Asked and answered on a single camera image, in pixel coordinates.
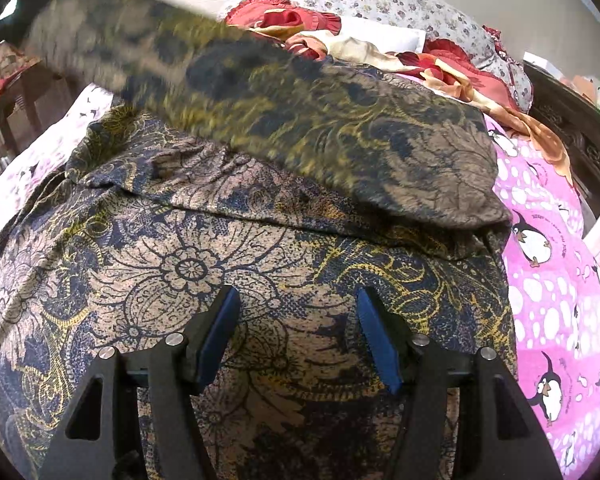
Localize pink penguin print bedsheet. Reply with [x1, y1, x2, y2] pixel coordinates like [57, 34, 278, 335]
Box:
[0, 82, 600, 480]

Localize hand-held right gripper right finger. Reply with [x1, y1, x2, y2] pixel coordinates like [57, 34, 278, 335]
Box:
[356, 286, 563, 480]

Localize dark carved wooden headboard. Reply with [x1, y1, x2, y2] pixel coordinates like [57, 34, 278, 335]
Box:
[522, 60, 600, 221]

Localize brown wooden cabinet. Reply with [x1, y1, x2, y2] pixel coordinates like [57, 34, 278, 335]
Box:
[0, 40, 83, 173]

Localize dark floral patterned garment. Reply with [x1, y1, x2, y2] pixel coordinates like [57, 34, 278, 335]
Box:
[0, 0, 518, 480]

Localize red and cream satin blanket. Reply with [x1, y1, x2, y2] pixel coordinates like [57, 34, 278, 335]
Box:
[224, 0, 578, 186]

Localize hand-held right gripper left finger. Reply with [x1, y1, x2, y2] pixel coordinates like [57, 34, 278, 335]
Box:
[39, 285, 242, 480]

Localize colourful plastic bags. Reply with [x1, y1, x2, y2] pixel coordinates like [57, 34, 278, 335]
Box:
[522, 50, 600, 126]

